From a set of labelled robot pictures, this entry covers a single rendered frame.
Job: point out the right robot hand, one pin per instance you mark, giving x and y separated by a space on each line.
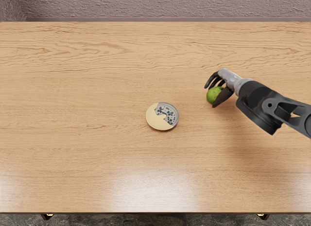
230 78

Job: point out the green round fruit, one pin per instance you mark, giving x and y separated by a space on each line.
212 94

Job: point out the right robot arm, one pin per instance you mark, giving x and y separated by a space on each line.
267 107

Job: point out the cream plate with grey pattern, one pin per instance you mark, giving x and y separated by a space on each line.
161 116

